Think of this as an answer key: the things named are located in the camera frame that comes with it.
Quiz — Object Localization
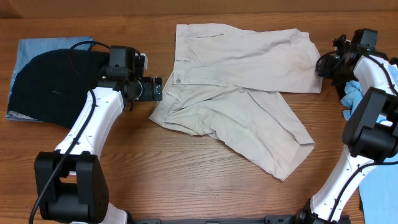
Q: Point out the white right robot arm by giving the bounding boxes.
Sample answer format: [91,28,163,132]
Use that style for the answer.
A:
[264,28,397,223]

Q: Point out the black folded garment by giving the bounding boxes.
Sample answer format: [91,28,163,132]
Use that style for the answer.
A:
[7,49,109,128]

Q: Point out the black garment under t-shirt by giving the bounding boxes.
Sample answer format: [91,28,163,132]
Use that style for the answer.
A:
[336,56,397,98]

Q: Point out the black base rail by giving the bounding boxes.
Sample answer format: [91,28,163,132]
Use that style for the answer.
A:
[126,213,352,224]

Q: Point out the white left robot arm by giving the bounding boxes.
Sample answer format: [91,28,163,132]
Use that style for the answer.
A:
[29,45,162,223]

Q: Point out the light blue folded denim garment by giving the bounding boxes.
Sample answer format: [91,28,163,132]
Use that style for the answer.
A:
[5,36,97,122]

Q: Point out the light blue printed t-shirt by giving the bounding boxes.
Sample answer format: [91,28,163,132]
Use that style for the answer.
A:
[340,63,398,224]

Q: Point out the beige khaki shorts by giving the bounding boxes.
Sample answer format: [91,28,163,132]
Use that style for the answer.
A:
[150,24,322,180]

